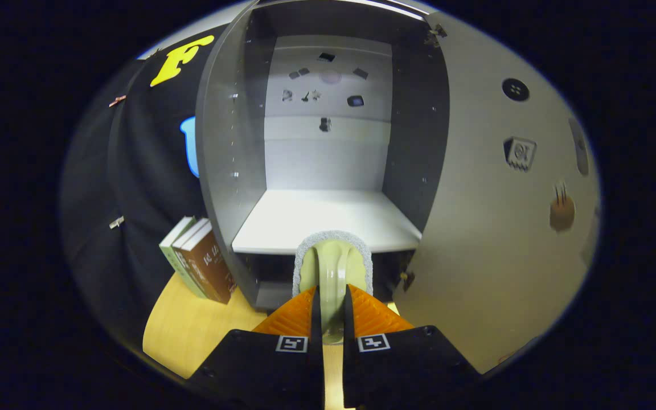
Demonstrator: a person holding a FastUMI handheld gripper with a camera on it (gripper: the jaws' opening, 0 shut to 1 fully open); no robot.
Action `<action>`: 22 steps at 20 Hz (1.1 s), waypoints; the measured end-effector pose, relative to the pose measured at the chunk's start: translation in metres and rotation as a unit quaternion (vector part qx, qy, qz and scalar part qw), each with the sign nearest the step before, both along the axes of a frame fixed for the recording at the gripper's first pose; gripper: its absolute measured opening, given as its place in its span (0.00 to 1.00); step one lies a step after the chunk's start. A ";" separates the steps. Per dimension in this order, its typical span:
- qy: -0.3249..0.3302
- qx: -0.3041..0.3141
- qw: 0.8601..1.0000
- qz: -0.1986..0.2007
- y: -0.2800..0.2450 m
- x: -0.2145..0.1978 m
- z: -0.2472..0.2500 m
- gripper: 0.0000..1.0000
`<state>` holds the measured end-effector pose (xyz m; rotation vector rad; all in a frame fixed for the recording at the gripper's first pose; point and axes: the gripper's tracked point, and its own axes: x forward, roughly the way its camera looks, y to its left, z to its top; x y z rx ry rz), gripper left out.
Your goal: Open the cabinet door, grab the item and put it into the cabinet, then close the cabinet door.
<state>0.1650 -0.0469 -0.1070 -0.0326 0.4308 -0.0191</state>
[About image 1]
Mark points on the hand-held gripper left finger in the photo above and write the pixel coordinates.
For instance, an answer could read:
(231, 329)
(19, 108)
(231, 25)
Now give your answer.
(315, 370)

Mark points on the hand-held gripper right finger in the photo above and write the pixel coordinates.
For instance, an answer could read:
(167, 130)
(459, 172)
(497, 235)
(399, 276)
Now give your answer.
(351, 376)

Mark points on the beige brush with grey pad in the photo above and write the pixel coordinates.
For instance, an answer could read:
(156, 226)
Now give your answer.
(331, 267)

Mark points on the metal door hinge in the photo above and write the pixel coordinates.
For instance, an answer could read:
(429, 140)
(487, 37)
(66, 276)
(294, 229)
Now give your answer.
(435, 34)
(406, 280)

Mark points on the brown book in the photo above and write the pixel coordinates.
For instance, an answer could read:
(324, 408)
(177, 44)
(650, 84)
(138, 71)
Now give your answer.
(190, 232)
(208, 267)

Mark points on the white cabinet shelf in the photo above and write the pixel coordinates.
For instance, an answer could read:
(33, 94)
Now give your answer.
(328, 219)

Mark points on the dark grey cabinet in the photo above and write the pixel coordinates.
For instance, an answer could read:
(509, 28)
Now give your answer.
(220, 142)

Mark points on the silver clip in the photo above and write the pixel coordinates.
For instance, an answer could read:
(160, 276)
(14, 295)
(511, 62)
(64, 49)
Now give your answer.
(116, 222)

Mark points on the black backdrop cloth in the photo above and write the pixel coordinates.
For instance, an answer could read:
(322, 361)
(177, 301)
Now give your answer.
(134, 171)

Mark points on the red clip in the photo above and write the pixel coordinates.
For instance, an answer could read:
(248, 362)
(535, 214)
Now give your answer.
(117, 101)

